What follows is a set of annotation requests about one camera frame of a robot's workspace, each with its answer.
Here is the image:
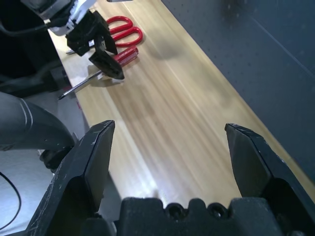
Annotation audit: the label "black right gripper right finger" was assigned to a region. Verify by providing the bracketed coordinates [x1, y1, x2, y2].
[225, 122, 315, 236]

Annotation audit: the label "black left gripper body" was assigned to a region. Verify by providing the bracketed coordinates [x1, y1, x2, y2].
[65, 11, 110, 57]

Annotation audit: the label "red handled screwdriver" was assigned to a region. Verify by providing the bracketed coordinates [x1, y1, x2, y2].
[58, 46, 139, 100]

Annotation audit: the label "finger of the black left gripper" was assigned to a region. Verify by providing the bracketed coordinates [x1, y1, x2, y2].
[97, 33, 118, 55]
[88, 50, 126, 81]

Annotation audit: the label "dark grey perforated pegboard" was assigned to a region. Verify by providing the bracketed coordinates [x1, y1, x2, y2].
[159, 0, 315, 170]

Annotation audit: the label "grey robot right leg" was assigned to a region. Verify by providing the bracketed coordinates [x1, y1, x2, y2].
[0, 90, 77, 173]

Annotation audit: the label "red handled scissors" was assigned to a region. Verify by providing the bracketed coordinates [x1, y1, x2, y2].
[66, 16, 144, 55]

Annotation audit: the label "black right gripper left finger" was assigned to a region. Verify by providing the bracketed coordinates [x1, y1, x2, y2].
[26, 119, 116, 236]

